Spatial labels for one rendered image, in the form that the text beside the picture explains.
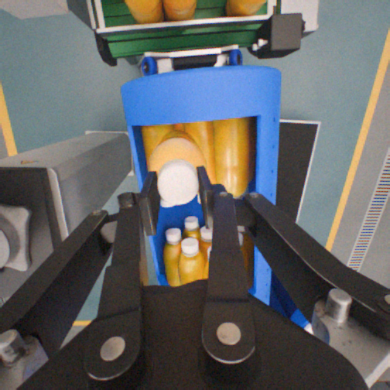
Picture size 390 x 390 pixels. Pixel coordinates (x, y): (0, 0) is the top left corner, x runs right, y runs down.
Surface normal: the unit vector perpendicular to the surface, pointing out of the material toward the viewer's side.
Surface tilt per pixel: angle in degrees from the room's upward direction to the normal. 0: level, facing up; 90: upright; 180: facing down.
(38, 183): 5
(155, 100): 30
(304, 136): 0
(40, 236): 5
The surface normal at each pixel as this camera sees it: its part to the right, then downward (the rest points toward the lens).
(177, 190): 0.07, 0.36
